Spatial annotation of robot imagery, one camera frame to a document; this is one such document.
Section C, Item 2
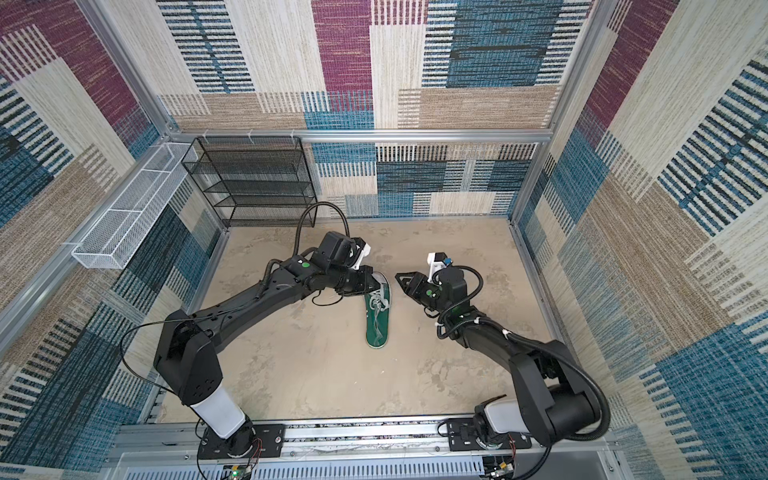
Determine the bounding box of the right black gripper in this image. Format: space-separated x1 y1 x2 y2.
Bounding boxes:
396 271 451 315

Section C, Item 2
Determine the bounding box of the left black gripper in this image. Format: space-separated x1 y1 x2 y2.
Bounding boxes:
327 266 382 296

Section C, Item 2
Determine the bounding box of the white shoelace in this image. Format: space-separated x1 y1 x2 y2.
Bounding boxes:
367 286 390 331

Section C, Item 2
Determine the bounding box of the green canvas sneaker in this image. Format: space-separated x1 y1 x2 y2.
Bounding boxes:
364 272 391 349

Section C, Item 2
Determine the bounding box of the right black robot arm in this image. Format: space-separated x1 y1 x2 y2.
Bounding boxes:
395 265 611 447

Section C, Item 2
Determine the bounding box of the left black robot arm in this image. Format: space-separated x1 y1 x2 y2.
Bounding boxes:
153 255 381 452

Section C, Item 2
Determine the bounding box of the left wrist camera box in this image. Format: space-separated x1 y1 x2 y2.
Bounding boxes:
312 231 370 270

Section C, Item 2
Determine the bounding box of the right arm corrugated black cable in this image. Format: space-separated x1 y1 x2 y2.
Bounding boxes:
437 317 612 442

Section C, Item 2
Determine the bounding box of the black wire mesh shelf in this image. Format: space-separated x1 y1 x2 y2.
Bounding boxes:
181 136 317 228

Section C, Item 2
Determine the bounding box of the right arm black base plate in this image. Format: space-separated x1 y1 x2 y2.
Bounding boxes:
437 417 532 451

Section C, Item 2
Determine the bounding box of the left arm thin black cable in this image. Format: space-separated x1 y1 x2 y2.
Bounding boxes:
118 317 199 397

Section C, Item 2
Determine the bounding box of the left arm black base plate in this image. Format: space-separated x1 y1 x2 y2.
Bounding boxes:
197 423 286 460

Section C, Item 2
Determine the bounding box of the aluminium mounting rail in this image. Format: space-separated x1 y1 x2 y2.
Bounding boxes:
107 410 619 480

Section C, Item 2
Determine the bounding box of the white wire mesh basket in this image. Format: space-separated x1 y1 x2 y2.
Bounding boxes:
72 142 189 270

